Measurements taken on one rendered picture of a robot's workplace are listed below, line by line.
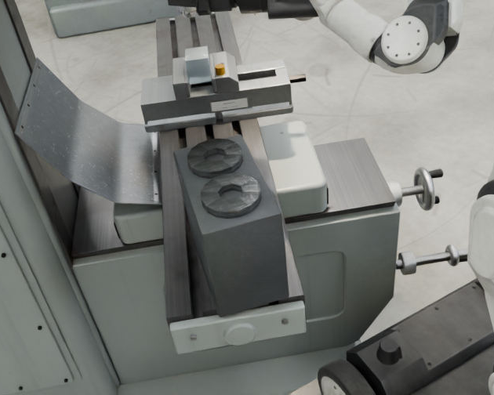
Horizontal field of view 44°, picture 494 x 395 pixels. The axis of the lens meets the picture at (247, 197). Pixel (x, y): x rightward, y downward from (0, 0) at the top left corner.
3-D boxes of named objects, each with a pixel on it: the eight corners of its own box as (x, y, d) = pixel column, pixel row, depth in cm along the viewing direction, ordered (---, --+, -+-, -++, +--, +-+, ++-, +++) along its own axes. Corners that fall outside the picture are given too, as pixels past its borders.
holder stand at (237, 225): (252, 214, 115) (241, 126, 102) (290, 297, 99) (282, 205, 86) (190, 230, 113) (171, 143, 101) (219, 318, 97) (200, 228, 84)
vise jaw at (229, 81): (235, 64, 146) (234, 49, 144) (240, 90, 137) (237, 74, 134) (211, 68, 146) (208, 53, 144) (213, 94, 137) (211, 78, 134)
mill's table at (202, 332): (230, 28, 197) (227, 5, 192) (310, 335, 102) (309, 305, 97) (160, 39, 196) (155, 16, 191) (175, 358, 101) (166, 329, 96)
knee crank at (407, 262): (471, 251, 162) (474, 234, 158) (481, 266, 158) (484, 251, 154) (391, 264, 162) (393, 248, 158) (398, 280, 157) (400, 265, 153)
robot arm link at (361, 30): (339, 36, 117) (415, 94, 109) (316, 25, 108) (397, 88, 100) (373, -13, 113) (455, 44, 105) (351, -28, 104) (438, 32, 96)
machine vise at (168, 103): (285, 81, 152) (282, 41, 145) (294, 112, 140) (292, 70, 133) (147, 99, 152) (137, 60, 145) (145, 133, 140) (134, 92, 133)
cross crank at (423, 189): (430, 189, 169) (434, 155, 162) (446, 217, 160) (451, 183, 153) (374, 198, 169) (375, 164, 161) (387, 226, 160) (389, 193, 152)
